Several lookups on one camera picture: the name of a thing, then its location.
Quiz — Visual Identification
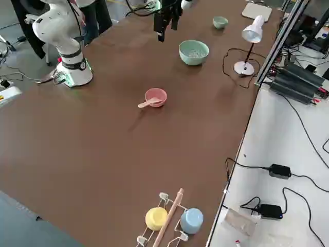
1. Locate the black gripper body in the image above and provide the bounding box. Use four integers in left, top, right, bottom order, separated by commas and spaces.
158, 0, 184, 15

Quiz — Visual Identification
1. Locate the small green bowl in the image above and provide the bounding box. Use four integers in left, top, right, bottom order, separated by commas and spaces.
212, 16, 229, 29

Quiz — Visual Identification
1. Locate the beige wooden spoon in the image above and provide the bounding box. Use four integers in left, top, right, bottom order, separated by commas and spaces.
137, 98, 162, 109

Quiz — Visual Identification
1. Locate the large green bowl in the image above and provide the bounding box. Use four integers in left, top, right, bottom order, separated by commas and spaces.
178, 40, 210, 67

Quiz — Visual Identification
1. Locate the pink bowl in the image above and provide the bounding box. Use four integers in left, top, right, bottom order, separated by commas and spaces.
144, 87, 168, 108

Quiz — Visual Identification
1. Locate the person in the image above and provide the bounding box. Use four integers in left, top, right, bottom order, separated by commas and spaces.
77, 0, 113, 47

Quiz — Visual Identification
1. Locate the white desk lamp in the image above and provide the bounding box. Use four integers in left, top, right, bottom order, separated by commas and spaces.
233, 14, 265, 76

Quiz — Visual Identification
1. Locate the white cutting board grey rim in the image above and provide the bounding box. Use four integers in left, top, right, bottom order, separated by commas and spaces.
242, 2, 272, 24

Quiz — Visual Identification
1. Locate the black finned power supply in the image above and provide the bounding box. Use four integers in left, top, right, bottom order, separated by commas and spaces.
279, 62, 326, 90
269, 77, 316, 105

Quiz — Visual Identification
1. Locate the black monitor stand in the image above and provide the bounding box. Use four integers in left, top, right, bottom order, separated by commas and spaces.
302, 0, 329, 54

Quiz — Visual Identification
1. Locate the plain white box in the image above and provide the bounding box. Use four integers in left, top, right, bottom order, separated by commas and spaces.
0, 86, 23, 109

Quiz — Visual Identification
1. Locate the black power adapter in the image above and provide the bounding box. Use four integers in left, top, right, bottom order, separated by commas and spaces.
269, 163, 292, 179
259, 203, 283, 220

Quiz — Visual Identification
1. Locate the yellow cup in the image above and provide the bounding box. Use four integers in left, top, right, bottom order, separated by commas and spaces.
145, 207, 169, 231

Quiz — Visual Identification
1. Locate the blue cup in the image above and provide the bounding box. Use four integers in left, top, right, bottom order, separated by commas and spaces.
179, 207, 204, 235

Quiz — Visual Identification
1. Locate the clear plastic bag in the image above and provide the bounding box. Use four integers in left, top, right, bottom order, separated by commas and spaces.
222, 207, 258, 237

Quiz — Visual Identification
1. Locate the black lamp cable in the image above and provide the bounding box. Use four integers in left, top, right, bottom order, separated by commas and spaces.
222, 48, 267, 90

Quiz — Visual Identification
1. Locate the aluminium camera post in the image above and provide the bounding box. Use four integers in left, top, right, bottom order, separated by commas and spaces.
254, 0, 310, 87

